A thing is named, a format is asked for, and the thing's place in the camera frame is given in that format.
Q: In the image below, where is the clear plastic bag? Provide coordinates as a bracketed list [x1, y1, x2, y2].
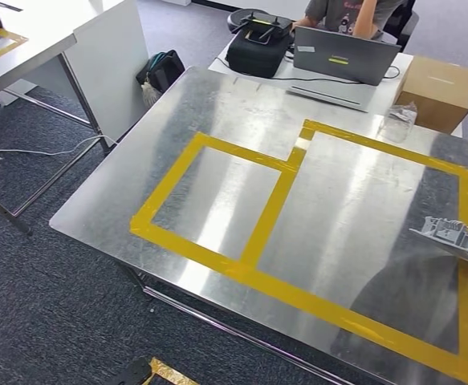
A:
[377, 100, 418, 144]

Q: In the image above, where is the black carrying case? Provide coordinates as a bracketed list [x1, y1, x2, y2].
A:
[225, 23, 295, 79]

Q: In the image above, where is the yellow floor tape square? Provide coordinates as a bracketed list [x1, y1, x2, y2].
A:
[142, 357, 200, 385]

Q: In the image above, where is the grey open laptop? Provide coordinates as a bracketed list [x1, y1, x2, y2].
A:
[292, 25, 402, 87]

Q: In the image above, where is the black office chair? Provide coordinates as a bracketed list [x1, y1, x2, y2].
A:
[383, 0, 420, 53]

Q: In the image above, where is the white desk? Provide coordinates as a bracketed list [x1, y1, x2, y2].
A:
[208, 35, 464, 140]

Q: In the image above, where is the stainless steel workbench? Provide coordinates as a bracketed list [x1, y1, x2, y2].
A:
[49, 64, 468, 385]

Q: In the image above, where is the grey wheel hubcap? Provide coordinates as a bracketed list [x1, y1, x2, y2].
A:
[408, 216, 468, 270]

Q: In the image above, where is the black bag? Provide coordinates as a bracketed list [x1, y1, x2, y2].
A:
[136, 49, 186, 108]

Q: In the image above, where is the white partition panel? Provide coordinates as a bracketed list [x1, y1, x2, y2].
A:
[62, 0, 151, 148]

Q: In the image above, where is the person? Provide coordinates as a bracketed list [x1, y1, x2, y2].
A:
[292, 0, 406, 42]

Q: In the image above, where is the stainless steel table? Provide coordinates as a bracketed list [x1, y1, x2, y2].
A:
[0, 0, 112, 236]

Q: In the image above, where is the black controller with antennas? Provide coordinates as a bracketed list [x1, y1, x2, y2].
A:
[239, 11, 294, 45]

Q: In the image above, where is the brown cardboard box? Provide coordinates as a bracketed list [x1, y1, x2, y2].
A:
[393, 55, 468, 136]

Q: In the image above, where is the silver closed laptop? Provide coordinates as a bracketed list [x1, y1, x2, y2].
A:
[286, 79, 377, 114]

